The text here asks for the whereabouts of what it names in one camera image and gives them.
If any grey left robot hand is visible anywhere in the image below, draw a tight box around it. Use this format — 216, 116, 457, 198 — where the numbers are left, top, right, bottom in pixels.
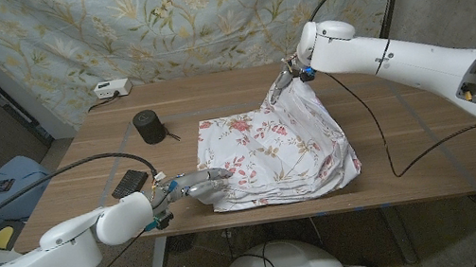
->
157, 164, 238, 206

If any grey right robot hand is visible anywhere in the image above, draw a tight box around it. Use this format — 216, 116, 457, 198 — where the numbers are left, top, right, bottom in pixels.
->
262, 56, 310, 105

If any white cloth with red flowers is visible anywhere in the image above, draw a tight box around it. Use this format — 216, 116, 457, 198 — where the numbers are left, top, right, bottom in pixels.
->
185, 68, 367, 217

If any black flat package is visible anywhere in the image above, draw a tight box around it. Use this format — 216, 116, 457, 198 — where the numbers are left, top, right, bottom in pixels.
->
107, 167, 151, 202

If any black cylindrical speaker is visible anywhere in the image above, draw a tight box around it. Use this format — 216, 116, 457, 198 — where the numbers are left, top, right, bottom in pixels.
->
131, 106, 168, 148

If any pale blue floral backdrop cloth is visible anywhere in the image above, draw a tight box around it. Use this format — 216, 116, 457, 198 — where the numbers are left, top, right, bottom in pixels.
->
0, 0, 426, 143

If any grey metal table leg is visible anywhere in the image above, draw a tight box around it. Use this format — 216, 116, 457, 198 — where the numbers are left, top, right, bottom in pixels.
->
141, 235, 173, 267
379, 203, 418, 267

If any white power strip box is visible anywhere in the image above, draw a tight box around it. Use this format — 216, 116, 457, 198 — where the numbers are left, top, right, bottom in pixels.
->
92, 77, 135, 101

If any blue padded stool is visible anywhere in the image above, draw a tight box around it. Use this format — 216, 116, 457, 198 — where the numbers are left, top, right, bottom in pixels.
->
0, 151, 60, 224

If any black speaker strap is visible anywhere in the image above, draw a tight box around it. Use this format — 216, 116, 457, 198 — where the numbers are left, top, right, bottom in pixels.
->
163, 122, 182, 144

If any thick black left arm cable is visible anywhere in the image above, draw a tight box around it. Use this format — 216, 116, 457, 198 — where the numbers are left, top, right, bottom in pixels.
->
0, 145, 165, 235

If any black power strip cable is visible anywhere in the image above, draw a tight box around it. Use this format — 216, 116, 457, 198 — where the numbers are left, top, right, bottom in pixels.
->
84, 90, 123, 113

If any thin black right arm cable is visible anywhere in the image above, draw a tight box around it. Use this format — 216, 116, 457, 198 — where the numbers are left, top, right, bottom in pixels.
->
326, 50, 476, 187

